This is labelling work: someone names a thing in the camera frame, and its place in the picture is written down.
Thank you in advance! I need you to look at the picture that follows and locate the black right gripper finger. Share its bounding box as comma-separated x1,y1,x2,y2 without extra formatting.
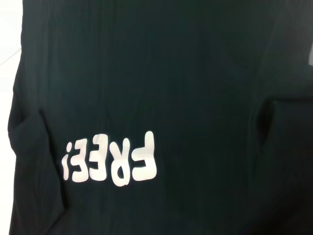
273,96,313,187

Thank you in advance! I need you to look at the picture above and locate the black shirt with FREE print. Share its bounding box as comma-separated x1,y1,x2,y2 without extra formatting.
4,0,313,235

